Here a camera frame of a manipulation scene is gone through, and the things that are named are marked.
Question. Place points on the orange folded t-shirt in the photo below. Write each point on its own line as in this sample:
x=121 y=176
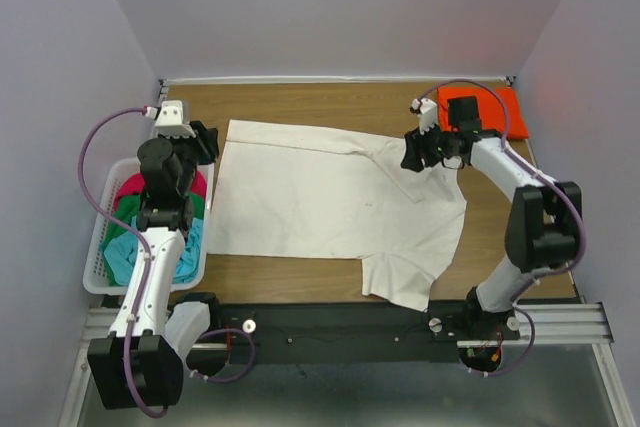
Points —
x=490 y=111

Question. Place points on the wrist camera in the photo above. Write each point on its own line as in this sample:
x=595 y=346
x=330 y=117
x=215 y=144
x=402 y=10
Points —
x=427 y=112
x=169 y=120

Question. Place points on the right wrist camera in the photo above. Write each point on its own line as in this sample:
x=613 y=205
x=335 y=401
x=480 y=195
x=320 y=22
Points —
x=427 y=112

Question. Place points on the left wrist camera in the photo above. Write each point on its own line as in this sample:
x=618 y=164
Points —
x=169 y=120

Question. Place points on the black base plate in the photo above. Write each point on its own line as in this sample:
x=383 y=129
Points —
x=359 y=332

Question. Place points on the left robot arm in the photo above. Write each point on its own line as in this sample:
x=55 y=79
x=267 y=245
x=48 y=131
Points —
x=140 y=363

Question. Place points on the aluminium frame rail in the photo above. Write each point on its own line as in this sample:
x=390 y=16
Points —
x=561 y=372

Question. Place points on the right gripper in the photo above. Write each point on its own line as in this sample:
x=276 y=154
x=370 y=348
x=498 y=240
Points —
x=416 y=148

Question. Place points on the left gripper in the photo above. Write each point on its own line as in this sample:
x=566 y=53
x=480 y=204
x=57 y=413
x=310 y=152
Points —
x=207 y=141

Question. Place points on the white laundry basket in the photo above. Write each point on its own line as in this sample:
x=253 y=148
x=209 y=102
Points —
x=95 y=279

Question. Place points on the green t-shirt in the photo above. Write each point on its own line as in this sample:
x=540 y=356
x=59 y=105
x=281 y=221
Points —
x=128 y=208

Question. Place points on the magenta t-shirt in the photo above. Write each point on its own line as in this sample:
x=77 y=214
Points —
x=135 y=184

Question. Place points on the white t-shirt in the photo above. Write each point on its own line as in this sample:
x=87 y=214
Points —
x=312 y=192

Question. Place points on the light blue t-shirt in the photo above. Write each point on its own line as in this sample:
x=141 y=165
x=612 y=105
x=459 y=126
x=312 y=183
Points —
x=120 y=251

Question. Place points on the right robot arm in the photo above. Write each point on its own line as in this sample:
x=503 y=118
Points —
x=545 y=233

